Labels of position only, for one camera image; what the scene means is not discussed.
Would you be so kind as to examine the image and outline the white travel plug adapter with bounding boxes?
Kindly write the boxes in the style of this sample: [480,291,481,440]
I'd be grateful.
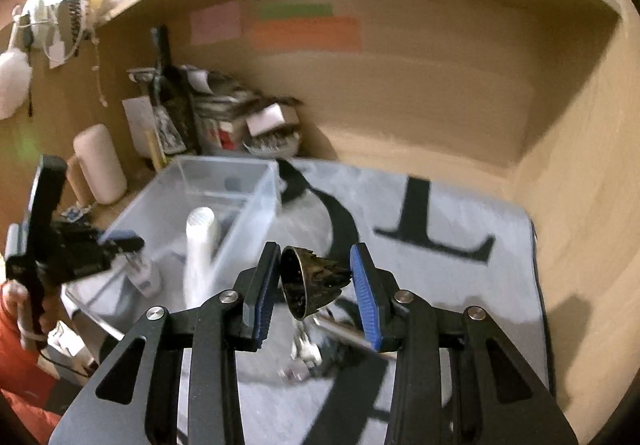
[125,252,163,298]

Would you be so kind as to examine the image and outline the keys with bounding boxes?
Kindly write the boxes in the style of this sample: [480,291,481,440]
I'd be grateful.
[279,315,332,383]

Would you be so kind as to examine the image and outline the white handheld beauty device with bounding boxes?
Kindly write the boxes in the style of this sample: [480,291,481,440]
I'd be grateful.
[183,207,220,309]

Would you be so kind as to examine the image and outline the clear plastic storage box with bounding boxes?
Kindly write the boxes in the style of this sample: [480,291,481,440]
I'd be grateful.
[65,157,280,337]

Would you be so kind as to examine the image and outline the person's hand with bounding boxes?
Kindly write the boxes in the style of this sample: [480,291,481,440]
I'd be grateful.
[1,280,63,352]

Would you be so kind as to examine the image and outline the blue cartoon sticker card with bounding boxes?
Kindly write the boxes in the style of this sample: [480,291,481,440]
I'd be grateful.
[60,205,92,225]

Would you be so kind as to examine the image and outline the yellow tube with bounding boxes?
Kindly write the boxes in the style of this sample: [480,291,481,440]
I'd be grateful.
[144,130,166,172]

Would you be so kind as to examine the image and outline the grey rug with black letters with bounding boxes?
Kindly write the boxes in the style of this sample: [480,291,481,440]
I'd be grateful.
[236,159,553,444]

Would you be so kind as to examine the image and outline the handwritten paper note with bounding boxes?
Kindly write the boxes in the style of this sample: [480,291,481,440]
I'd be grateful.
[122,95,155,159]

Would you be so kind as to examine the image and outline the dark wine bottle elephant label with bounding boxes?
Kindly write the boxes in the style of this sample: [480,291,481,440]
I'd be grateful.
[151,25,200,157]

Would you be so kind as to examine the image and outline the stack of books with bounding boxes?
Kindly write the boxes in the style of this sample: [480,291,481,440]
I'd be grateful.
[188,69,259,155]

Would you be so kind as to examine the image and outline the white bowl of small items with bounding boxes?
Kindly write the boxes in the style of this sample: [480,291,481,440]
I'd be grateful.
[243,128,302,159]

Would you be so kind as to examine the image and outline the white fluffy pompom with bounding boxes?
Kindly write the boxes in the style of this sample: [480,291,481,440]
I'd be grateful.
[0,49,32,120]

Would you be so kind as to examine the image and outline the white card on bowl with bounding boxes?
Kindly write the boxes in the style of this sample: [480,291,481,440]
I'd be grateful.
[246,103,299,136]

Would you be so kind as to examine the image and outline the pink sticky note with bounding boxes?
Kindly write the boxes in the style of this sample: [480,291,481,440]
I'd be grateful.
[190,1,242,46]

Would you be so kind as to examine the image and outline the orange sticky note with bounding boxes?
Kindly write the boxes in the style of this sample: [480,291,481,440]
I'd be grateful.
[246,16,362,53]

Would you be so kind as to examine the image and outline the green sticky note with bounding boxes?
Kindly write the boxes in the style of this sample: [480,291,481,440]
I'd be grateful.
[258,2,333,22]

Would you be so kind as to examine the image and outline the pink mug with handle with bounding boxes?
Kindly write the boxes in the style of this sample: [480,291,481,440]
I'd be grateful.
[66,124,127,207]

